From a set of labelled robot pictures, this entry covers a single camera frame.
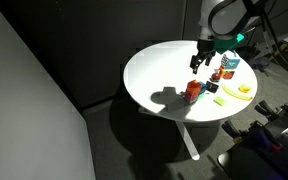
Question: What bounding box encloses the purple clamp with orange tip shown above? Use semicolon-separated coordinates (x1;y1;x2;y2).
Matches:
255;100;288;136

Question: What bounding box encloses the blue block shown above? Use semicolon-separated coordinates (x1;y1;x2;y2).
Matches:
199;81;207;94

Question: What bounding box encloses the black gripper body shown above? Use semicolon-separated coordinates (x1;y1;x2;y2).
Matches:
196;39;215;62

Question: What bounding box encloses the dark red ball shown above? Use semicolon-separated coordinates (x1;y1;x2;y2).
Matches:
211;73;220;82

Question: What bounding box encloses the yellow banana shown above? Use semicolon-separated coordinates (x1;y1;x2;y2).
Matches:
222;84;253;101

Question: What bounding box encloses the orange block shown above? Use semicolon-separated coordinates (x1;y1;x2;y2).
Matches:
186;80;202;95

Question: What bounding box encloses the teal green block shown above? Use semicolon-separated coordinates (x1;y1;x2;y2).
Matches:
198;92;205;100

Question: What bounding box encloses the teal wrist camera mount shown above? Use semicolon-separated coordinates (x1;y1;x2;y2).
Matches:
214;33;244;54

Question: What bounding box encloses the round white table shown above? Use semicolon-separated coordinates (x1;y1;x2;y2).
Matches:
123;41;258;123

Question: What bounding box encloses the light green block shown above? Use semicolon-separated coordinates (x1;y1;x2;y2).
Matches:
214;97;225;106

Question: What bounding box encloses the orange colourful picture cube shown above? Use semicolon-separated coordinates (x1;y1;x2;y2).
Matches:
219;66;235;79

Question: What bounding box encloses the magenta block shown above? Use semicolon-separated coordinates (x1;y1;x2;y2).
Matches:
184;92;198;104

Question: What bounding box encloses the white table leg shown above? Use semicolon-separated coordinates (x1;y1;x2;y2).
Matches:
175;121;200;161

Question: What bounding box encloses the black perforated equipment cart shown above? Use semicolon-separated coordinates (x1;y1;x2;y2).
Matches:
217;115;288;180

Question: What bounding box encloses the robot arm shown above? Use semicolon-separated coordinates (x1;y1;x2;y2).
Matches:
190;0;268;74

